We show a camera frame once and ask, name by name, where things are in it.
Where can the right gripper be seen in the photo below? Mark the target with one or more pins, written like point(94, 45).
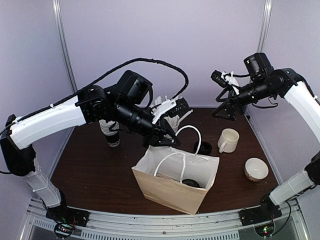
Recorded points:
point(235, 99)

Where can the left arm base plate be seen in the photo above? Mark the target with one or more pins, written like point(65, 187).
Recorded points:
point(68, 215)

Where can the white cup holding straws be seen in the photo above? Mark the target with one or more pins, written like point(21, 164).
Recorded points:
point(175, 127)

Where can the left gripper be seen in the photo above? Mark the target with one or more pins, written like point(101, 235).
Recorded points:
point(156, 138)

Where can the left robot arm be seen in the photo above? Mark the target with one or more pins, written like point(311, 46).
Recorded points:
point(119, 103)

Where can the stack of paper cups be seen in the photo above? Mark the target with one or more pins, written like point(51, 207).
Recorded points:
point(111, 133)

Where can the white ceramic bowl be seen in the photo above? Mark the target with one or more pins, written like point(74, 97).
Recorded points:
point(255, 169)

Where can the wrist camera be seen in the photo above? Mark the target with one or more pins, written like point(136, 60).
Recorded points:
point(181, 108)
point(224, 79)

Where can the aluminium frame rail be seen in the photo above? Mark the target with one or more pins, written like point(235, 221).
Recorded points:
point(223, 225)

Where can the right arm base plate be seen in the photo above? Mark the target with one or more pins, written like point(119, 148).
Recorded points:
point(252, 216)

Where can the corner metal post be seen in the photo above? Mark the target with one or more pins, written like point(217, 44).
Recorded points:
point(263, 25)
point(63, 43)

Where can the wrapped straws bundle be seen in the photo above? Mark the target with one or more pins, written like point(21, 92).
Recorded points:
point(161, 108)

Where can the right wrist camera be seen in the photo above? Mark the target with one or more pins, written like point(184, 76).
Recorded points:
point(224, 79)

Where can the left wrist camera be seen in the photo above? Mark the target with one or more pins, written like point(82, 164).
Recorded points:
point(181, 108)

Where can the right corner metal post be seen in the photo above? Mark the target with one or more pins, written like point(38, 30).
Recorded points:
point(263, 25)

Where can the brown paper bag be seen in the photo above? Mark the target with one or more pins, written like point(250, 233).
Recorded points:
point(160, 172)

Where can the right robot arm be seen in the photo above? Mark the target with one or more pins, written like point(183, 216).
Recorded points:
point(293, 87)

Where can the cream ceramic mug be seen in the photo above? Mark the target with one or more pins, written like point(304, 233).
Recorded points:
point(228, 140)

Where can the left corner metal post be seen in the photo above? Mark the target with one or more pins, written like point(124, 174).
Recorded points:
point(63, 43)

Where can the stack of black lids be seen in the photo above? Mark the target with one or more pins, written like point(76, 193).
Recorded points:
point(205, 148)

